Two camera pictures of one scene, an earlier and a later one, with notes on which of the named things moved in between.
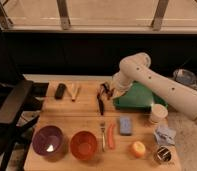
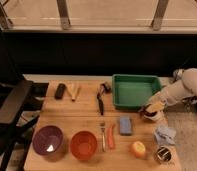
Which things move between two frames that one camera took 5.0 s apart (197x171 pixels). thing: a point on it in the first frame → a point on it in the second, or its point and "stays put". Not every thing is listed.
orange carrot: x=111 y=136 stays put
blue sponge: x=125 y=126 stays put
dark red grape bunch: x=104 y=89 → x=150 y=114
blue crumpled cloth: x=165 y=136 stays put
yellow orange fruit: x=139 y=149 stays put
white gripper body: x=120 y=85 → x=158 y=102
